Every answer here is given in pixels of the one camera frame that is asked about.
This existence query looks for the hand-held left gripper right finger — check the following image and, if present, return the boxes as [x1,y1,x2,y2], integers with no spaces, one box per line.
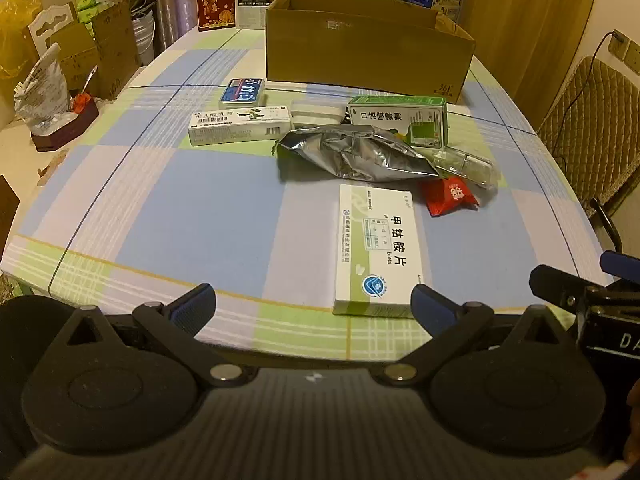
[382,283,577,386]

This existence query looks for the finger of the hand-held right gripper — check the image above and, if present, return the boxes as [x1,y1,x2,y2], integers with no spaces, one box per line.
[589,198,640,281]
[529,264,608,318]

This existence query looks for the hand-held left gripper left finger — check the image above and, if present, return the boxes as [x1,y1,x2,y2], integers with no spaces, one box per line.
[65,283,253,388]

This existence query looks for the white tablet medicine box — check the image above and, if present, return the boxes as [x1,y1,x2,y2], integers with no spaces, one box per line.
[332,183,426,320]

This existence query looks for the red snack packet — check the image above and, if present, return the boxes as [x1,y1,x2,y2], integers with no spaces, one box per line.
[420,176,480,218]

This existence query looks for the clear plastic packaging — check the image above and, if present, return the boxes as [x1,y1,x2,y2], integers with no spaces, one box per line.
[430,146,501,191]

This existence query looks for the silver foil bag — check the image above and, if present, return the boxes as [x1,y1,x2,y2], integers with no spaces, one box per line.
[272,124,441,182]

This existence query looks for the long white ointment box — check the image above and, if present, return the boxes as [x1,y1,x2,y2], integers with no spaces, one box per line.
[188,106,292,147]

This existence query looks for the green and white spray box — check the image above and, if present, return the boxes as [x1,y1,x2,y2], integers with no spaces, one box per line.
[347,95,448,150]

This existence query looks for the blue dental floss box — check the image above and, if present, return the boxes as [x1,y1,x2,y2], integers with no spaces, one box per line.
[220,78,266,107]

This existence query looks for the white packet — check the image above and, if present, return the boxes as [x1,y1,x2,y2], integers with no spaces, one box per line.
[290,101,351,129]

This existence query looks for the brown cardboard box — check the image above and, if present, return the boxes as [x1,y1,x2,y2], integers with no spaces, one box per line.
[265,0,476,106]

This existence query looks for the person's right forearm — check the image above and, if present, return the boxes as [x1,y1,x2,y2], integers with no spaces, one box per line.
[624,377,640,466]

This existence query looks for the chair with quilted cushion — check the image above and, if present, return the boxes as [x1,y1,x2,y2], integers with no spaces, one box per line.
[537,55,640,216]

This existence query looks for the dark red tray box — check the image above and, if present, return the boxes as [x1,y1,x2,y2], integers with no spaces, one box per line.
[31,102,100,152]

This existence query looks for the white crumpled plastic bag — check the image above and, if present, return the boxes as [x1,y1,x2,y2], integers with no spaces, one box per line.
[14,42,71,133]

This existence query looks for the brown cardboard carton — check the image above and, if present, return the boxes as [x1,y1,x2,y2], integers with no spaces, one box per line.
[47,22,101,92]
[92,0,143,101]

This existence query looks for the metal bucket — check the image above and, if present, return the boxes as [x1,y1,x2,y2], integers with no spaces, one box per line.
[131,10,158,68]

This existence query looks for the red gift box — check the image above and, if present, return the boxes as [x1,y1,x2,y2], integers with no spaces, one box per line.
[195,0,237,32]

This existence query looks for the white cardboard holder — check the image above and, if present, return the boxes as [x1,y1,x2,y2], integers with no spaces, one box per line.
[27,2,81,53]

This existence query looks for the small green packets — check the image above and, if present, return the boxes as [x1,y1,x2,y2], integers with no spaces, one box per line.
[75,0,121,23]

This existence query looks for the yellow plastic bag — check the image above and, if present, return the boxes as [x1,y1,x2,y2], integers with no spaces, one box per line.
[0,0,43,81]

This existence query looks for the black charger cable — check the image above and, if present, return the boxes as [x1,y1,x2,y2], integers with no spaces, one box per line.
[580,31,623,78]

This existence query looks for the wall socket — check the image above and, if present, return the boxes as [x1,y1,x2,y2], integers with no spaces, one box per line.
[607,30,640,63]

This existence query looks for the red-handled tool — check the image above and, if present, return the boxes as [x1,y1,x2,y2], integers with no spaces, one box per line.
[70,65,99,113]

